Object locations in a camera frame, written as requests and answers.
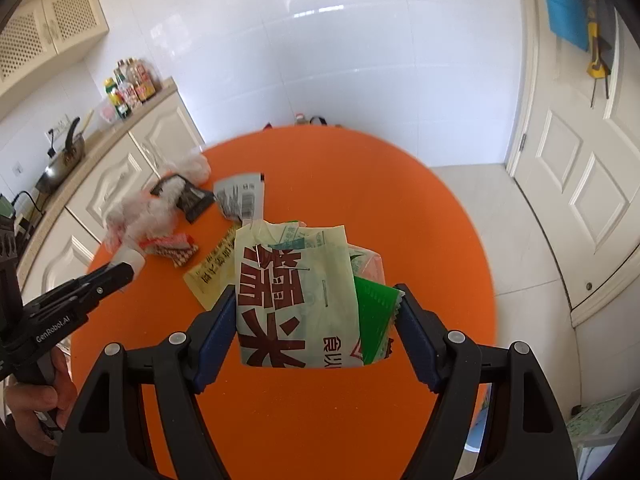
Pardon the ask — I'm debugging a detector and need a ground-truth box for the white red plastic bag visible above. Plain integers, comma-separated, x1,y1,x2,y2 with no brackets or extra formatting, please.
103,176,184,254

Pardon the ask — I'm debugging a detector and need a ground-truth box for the red checkered small wrapper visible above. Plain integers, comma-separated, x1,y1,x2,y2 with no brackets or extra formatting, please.
140,233,200,268

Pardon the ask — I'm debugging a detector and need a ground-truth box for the yellow plastic wrapper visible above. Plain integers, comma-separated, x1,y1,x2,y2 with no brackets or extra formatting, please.
183,224,240,311

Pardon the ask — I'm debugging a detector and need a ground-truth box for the green snack wrapper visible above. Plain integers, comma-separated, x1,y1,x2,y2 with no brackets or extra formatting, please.
354,276,404,365

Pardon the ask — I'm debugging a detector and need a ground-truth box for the black snack wrapper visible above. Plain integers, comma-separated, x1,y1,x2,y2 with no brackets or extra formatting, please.
151,174,216,224

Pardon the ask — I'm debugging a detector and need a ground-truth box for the white rice bag wrapper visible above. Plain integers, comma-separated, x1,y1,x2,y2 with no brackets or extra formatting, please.
234,220,363,370

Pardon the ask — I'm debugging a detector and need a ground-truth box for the silver barcode wrapper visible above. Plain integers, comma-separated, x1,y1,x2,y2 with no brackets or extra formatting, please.
213,172,265,226

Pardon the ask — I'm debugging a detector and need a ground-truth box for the light blue trash bin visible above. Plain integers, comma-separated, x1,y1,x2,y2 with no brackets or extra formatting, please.
464,385,491,454

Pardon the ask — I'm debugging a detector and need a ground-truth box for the cream kitchen cabinet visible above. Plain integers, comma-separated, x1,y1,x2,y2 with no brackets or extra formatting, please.
17,78,204,301

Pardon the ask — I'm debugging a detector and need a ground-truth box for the person's left hand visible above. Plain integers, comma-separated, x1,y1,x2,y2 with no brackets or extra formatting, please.
6,347,77,456

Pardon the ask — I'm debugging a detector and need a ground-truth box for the white green shelf cart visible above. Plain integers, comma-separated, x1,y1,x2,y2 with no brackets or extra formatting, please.
566,390,639,479

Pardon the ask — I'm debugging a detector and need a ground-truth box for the condiment bottles group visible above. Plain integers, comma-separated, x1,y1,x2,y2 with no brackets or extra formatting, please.
103,58,158,119

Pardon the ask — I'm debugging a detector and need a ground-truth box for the cream panelled door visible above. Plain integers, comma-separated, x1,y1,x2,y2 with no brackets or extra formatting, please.
511,0,639,325

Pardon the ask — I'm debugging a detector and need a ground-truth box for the upper lattice wall cabinet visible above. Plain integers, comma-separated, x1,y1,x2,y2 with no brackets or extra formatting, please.
1,0,108,116

